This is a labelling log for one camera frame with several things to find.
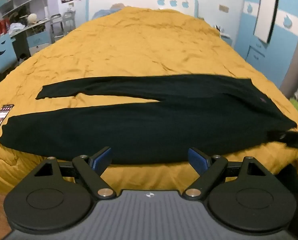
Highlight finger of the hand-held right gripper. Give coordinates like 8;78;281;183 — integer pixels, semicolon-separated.
276;130;298;151

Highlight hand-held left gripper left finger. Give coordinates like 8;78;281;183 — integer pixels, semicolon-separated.
34;147;117;200

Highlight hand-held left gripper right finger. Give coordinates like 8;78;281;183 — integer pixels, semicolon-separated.
181;147;268;201

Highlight black pants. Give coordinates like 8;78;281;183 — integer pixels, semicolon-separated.
0;74;297;165

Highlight black smartphone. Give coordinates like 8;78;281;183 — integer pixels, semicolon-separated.
0;104;15;133

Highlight bed with yellow cover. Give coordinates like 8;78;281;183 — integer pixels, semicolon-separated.
0;6;298;198

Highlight blue wardrobe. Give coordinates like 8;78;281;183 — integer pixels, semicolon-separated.
234;0;298;88

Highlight blue nightstand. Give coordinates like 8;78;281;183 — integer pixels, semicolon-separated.
220;34;234;47

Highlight black white object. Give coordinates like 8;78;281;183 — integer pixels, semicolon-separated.
215;25;230;36

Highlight black framed mirror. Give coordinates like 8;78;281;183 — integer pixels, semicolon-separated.
253;0;281;44

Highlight small metal chair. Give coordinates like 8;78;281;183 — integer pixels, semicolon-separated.
50;10;76;43

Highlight cluttered desk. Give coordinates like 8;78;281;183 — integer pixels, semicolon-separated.
8;19;51;57

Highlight blue chair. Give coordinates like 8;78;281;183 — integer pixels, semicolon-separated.
0;33;19;77

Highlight blue pillow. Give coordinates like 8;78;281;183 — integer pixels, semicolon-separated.
92;3;126;20

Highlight white cloth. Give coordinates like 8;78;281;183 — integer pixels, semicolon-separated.
8;23;27;35

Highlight white blue headboard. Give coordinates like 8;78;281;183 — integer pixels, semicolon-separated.
86;0;199;21

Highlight red bag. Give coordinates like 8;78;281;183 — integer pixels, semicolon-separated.
0;19;11;40

